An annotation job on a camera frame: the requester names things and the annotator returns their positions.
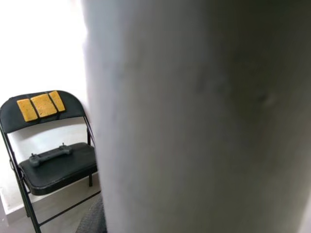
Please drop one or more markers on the narrow yellow foam patch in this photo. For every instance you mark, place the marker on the narrow yellow foam patch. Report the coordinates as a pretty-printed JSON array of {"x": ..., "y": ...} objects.
[
  {"x": 27, "y": 110},
  {"x": 57, "y": 101}
]

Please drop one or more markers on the black folding chair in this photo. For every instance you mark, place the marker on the black folding chair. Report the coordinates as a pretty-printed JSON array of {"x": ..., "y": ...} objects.
[{"x": 68, "y": 174}]

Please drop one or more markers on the wide yellow foam patch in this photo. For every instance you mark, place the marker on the wide yellow foam patch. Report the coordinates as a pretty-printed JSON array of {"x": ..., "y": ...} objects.
[{"x": 43, "y": 105}]

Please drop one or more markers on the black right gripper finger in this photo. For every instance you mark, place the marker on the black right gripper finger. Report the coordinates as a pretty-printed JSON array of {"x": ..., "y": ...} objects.
[{"x": 94, "y": 218}]

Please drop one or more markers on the white plastic table leg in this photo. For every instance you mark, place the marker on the white plastic table leg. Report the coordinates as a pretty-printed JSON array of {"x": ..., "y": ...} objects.
[{"x": 194, "y": 121}]

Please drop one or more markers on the black handheld controller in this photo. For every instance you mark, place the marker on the black handheld controller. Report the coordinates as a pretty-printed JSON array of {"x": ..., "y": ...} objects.
[{"x": 48, "y": 156}]

